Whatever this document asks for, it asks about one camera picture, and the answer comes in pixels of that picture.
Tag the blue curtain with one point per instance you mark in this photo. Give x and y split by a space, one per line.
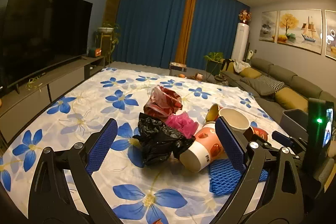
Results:
150 30

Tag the red snack bag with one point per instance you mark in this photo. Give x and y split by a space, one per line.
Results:
163 103

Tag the grey cushion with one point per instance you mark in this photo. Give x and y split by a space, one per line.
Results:
261 88

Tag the yellow cushion far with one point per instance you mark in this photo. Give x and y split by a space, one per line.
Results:
250 73

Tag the right painting with characters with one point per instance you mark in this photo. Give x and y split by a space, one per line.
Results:
330 17

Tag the orange curtain strip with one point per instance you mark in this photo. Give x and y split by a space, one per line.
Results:
184 36

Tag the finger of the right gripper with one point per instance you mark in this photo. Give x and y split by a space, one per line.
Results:
261 142
280 138

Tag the patterned cushion far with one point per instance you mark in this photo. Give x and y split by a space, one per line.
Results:
272 83

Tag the yellow cushion middle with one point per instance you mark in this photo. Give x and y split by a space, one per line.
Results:
289 99

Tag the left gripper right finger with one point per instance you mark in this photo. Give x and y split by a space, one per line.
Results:
264 194

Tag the flower decoration on conditioner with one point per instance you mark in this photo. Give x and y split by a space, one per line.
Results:
245 16

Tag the floral blue white tablecloth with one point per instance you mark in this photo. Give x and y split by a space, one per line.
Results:
134 147

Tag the box on coffee table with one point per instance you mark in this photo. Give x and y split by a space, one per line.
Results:
177 66

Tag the potted green floor plant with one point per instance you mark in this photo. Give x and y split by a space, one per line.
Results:
214 62

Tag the plant on wooden stand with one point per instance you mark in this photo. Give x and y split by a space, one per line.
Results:
107 38

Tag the black plastic bag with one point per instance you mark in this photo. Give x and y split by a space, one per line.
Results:
159 141

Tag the grey trash bin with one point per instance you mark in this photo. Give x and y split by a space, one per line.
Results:
294 123

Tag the orange device on cabinet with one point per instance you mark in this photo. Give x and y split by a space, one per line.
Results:
94 52

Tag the white standing air conditioner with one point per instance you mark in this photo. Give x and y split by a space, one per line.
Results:
240 43

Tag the pink plastic bag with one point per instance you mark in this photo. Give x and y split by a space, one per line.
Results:
183 123

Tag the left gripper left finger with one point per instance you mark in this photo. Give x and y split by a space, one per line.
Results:
50 200

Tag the middle sailboat tree painting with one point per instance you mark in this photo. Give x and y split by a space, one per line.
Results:
301 28

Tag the orange printed paper cup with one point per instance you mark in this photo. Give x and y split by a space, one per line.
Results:
205 149

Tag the left landscape painting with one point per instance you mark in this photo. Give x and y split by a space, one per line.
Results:
268 26

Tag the grey sectional sofa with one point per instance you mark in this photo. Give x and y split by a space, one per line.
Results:
291 80

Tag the white cloth on sofa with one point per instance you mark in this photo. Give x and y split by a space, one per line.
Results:
239 66

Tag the grey tv cabinet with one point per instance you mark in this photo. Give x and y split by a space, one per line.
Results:
19 108

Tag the white paper cup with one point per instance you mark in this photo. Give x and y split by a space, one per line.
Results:
237 121

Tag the yellow cushion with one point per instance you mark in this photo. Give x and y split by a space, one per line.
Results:
289 99
250 73

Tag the red gold paper cup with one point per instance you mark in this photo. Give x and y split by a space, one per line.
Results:
254 133

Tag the blue foam net sleeve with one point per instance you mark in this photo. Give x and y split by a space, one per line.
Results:
223 177

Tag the black television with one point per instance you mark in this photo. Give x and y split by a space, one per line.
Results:
39 34

